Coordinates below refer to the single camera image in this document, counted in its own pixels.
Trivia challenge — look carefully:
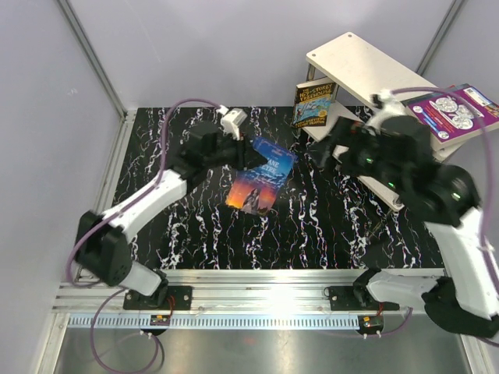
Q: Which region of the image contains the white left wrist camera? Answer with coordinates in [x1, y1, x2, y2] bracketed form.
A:
[217, 105, 247, 140]

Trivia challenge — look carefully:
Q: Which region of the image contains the Jane Eyre book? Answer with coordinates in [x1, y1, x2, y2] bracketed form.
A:
[225, 136, 297, 216]

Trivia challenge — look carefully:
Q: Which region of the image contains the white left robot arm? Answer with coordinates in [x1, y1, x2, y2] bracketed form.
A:
[74, 122, 267, 309]

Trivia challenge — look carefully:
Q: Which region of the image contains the black marble pattern mat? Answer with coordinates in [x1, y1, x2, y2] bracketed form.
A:
[131, 107, 443, 270]

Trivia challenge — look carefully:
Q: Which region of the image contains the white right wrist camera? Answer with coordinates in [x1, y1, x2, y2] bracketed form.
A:
[366, 89, 406, 131]

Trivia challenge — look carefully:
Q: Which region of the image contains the yellow 169-Storey Treehouse book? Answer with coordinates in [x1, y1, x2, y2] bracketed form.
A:
[292, 77, 336, 129]

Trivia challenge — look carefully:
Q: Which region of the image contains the white two-tier shelf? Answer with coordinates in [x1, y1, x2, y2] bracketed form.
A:
[301, 32, 436, 212]

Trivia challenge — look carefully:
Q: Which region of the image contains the aluminium frame rail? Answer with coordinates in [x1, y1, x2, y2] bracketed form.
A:
[37, 108, 488, 374]

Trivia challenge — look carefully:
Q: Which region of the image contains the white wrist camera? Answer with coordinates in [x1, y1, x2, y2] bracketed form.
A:
[366, 89, 406, 131]
[217, 105, 247, 140]

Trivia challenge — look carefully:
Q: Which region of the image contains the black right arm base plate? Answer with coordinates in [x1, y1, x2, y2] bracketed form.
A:
[323, 285, 400, 312]

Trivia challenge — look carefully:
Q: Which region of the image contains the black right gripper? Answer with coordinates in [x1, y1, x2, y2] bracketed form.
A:
[306, 115, 407, 194]

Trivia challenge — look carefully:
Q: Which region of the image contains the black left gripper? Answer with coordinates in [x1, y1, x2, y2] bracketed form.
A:
[204, 129, 268, 171]

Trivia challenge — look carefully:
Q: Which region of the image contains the purple paperback book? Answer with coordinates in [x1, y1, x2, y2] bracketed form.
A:
[403, 83, 498, 150]

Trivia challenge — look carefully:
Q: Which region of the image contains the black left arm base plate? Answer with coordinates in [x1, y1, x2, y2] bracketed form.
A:
[123, 286, 193, 311]

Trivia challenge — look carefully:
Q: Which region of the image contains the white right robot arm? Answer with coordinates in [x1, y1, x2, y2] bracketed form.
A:
[317, 115, 498, 340]

